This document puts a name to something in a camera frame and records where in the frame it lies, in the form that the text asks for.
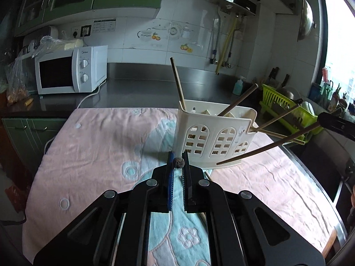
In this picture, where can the white wall label sticker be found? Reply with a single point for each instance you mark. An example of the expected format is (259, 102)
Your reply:
(104, 25)

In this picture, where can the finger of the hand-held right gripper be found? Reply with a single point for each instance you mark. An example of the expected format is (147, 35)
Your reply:
(332, 122)

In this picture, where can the white bowl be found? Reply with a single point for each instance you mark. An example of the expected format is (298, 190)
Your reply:
(308, 108)

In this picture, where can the yellow food piece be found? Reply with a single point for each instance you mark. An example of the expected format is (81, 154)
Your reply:
(28, 102)

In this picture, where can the crumpled clear plastic bag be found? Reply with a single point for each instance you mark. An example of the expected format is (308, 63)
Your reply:
(58, 45)

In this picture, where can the cream plastic utensil holder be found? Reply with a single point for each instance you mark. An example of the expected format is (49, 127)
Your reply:
(210, 122)

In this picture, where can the black wall socket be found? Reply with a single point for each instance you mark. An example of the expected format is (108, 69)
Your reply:
(85, 31)

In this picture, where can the orange fruit wall decal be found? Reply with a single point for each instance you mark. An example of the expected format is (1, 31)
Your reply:
(151, 35)

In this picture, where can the white microwave oven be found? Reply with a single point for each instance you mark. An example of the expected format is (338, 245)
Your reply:
(91, 61)

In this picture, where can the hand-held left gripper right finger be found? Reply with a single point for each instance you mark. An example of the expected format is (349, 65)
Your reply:
(186, 183)

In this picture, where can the steel sink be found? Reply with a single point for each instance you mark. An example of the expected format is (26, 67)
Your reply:
(319, 166)

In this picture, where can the blue hand soap bottle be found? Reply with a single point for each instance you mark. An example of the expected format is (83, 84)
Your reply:
(238, 87)

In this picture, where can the cluster of kitchen tools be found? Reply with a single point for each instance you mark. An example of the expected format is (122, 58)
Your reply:
(332, 94)

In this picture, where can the white countertop appliance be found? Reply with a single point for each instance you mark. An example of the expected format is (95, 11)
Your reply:
(50, 32)

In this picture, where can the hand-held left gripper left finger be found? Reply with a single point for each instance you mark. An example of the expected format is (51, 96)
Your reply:
(170, 183)

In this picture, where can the pink printed towel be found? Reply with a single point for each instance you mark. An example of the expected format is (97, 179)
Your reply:
(97, 149)

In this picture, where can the green plastic dish rack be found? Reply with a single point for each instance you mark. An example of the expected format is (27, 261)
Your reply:
(288, 116)

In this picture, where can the metal water pipe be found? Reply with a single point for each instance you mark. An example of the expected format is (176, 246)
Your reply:
(215, 41)

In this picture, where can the hanging metal pan lid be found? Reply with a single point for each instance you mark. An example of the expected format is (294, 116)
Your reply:
(305, 19)

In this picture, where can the green base cabinet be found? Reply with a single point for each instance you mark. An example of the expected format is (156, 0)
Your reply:
(27, 144)

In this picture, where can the green wall cabinet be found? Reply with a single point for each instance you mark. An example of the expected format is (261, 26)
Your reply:
(83, 0)

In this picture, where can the clear plastic food bag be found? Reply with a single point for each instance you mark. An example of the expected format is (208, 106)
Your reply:
(18, 83)

